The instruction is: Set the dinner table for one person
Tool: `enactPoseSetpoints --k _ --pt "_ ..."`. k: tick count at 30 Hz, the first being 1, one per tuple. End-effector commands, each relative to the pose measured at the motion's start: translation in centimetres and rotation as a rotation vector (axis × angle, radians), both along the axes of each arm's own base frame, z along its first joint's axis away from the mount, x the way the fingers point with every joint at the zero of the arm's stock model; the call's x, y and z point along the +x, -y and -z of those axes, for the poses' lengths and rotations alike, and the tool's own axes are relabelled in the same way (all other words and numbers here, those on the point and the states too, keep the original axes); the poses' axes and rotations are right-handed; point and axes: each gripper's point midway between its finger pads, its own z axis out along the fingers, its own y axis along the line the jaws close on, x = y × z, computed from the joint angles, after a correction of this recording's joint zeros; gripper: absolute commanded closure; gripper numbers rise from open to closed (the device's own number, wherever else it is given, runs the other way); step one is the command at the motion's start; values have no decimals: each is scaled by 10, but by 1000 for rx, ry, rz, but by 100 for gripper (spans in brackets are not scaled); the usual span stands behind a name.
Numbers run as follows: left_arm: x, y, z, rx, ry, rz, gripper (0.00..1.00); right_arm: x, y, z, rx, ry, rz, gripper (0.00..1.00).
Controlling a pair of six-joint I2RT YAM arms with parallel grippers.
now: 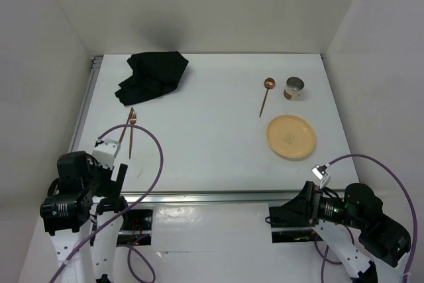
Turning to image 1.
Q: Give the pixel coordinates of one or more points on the copper knife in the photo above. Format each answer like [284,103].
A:
[132,121]

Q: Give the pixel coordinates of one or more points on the yellow ceramic plate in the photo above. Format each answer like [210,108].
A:
[291,137]

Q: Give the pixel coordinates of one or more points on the copper spoon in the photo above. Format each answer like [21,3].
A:
[269,83]

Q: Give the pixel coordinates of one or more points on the metal cup with paper sleeve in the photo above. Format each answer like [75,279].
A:
[293,88]

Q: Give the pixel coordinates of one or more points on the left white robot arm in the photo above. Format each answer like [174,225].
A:
[83,214]

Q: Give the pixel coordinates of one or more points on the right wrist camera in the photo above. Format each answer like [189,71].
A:
[320,172]

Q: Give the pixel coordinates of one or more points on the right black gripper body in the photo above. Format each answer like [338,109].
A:
[311,192]

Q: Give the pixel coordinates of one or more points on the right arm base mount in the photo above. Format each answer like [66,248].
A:
[286,232]

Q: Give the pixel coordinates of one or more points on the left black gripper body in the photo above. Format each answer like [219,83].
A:
[100,181]

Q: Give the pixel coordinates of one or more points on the black cloth placemat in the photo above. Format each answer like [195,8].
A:
[154,74]

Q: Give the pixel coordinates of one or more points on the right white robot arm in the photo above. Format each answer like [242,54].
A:
[354,227]

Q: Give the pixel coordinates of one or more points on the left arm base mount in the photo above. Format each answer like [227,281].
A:
[137,226]

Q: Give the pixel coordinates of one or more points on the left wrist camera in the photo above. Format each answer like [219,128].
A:
[105,152]

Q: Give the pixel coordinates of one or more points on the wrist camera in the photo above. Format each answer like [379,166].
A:
[320,172]
[105,152]

